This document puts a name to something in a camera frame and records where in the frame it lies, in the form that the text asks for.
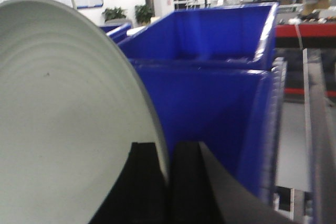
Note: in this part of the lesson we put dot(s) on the green plate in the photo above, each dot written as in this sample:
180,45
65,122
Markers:
71,106

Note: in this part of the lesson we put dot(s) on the blue plastic bin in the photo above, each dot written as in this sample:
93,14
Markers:
232,37
235,112
116,32

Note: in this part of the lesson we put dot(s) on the potted plant right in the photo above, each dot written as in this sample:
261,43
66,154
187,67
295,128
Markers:
143,14

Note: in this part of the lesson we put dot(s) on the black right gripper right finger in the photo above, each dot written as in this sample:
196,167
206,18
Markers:
203,191

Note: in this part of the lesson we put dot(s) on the blue plastic bin middle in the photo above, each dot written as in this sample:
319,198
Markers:
235,112

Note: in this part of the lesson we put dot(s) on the potted plant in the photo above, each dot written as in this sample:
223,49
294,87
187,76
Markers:
143,14
113,13

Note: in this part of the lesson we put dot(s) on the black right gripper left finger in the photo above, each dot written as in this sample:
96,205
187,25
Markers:
139,195

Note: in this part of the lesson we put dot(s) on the stainless steel shelf rack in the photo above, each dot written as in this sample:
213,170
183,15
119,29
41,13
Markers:
306,155

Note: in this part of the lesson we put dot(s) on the blue plastic bin right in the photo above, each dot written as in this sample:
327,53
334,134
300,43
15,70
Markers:
232,37

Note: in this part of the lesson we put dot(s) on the potted plant left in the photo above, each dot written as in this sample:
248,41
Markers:
113,13

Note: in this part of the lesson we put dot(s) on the blue plastic bin left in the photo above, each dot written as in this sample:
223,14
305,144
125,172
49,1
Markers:
116,32

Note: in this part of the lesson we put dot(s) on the red workbench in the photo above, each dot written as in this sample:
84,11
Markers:
292,39

